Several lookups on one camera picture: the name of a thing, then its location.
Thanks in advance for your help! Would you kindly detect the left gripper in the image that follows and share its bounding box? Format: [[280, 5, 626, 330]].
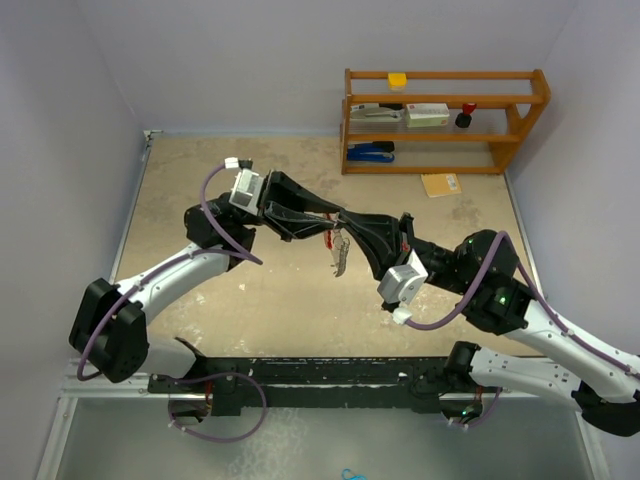
[[228, 170, 341, 244]]

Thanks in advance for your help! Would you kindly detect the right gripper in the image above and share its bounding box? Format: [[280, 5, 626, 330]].
[[338, 209, 473, 294]]

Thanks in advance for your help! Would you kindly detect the red grey key holder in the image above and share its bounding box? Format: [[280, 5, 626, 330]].
[[323, 213, 350, 278]]

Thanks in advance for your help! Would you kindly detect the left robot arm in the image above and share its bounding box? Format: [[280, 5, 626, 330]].
[[69, 157, 341, 392]]

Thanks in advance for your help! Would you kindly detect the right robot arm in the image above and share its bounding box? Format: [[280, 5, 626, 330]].
[[334, 210, 639, 437]]

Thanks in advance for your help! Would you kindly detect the blue stapler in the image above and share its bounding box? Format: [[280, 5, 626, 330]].
[[346, 141, 395, 163]]

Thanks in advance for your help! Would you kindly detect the wooden shelf rack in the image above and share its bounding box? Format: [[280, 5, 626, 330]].
[[340, 69, 551, 174]]

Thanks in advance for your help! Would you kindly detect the grey stapler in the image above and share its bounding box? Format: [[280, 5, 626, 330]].
[[350, 103, 404, 123]]

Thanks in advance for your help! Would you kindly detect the white cardboard box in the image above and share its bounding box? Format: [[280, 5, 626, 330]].
[[404, 103, 450, 128]]

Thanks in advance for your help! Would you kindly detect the yellow block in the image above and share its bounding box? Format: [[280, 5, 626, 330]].
[[387, 72, 408, 91]]

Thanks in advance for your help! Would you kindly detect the blue object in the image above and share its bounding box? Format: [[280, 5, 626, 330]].
[[341, 468, 367, 480]]

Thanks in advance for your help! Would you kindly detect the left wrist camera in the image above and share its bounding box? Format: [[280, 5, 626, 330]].
[[224, 157, 265, 216]]

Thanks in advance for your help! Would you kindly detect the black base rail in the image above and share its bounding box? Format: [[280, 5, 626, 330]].
[[149, 356, 495, 417]]

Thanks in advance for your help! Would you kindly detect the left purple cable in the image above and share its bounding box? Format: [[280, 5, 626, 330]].
[[76, 164, 269, 442]]

